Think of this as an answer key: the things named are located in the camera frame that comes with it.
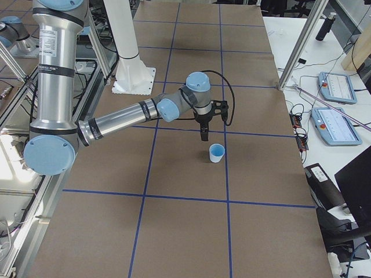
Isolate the light blue plastic cup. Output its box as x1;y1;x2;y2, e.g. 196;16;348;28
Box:
209;144;225;163

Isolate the black monitor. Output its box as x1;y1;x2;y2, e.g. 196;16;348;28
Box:
335;147;371;226

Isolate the black bottle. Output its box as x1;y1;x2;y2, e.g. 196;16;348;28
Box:
315;12;337;41

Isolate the white pedestal column base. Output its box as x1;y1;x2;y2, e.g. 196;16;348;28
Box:
104;0;156;96

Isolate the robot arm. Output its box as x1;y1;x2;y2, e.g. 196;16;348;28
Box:
23;1;235;175
1;16;30;47

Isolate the circuit board with wires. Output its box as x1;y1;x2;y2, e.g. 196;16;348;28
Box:
289;104;308;153

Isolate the blue teach pendant near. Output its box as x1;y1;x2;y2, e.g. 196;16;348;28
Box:
311;108;362;147

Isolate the blue teach pendant far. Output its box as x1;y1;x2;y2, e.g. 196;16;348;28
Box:
318;72;357;104

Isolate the aluminium frame post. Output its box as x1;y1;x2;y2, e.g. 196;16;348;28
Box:
277;0;329;91

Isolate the reacher grabber stick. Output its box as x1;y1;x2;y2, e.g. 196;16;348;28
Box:
293;85;371;131

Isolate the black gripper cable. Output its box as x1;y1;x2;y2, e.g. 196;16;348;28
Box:
199;69;236;127

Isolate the blue teach pendant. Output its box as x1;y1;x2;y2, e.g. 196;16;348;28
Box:
311;108;362;147
318;72;357;104

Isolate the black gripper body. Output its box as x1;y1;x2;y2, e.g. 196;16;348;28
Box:
194;100;228;127

